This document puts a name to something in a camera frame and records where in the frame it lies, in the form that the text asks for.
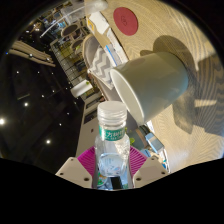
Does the group of ceiling lights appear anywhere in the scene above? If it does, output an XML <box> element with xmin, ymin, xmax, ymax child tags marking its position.
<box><xmin>0</xmin><ymin>68</ymin><xmax>54</xmax><ymax>146</ymax></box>

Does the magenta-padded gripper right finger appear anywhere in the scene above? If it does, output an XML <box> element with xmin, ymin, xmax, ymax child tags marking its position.
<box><xmin>126</xmin><ymin>146</ymin><xmax>170</xmax><ymax>190</ymax></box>

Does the clear plastic water bottle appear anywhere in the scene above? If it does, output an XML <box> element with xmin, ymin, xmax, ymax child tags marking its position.
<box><xmin>94</xmin><ymin>100</ymin><xmax>131</xmax><ymax>191</ymax></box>

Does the flat round red coaster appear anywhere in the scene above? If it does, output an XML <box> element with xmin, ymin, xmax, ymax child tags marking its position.
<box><xmin>112</xmin><ymin>6</ymin><xmax>139</xmax><ymax>37</ymax></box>

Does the white mug with green print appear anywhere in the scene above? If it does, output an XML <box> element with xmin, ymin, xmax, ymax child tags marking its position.
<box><xmin>109</xmin><ymin>51</ymin><xmax>190</xmax><ymax>126</ymax></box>

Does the white box with blue stripe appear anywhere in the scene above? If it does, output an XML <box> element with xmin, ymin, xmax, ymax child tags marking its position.
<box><xmin>103</xmin><ymin>44</ymin><xmax>118</xmax><ymax>67</ymax></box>

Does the group of dining chairs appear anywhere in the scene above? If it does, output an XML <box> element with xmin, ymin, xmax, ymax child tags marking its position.
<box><xmin>49</xmin><ymin>9</ymin><xmax>89</xmax><ymax>78</ymax></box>

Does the grey upholstered sofa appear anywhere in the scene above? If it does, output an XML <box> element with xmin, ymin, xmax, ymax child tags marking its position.
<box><xmin>81</xmin><ymin>33</ymin><xmax>121</xmax><ymax>104</ymax></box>

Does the white round pillar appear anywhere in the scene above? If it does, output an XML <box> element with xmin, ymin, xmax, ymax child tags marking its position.
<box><xmin>70</xmin><ymin>79</ymin><xmax>93</xmax><ymax>99</ymax></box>

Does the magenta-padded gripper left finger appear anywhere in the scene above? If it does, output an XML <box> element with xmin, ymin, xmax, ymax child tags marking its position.
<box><xmin>54</xmin><ymin>146</ymin><xmax>98</xmax><ymax>190</ymax></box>

